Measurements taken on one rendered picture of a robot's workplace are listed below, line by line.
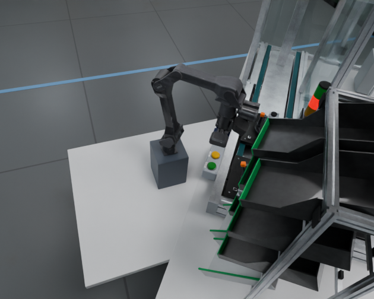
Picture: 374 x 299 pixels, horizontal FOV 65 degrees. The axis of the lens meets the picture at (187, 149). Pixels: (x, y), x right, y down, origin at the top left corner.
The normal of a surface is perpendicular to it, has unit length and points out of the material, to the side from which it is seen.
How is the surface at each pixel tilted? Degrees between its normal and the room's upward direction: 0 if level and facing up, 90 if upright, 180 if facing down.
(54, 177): 0
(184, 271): 0
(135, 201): 0
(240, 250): 25
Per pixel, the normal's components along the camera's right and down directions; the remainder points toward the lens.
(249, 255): -0.31, -0.75
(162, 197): 0.07, -0.63
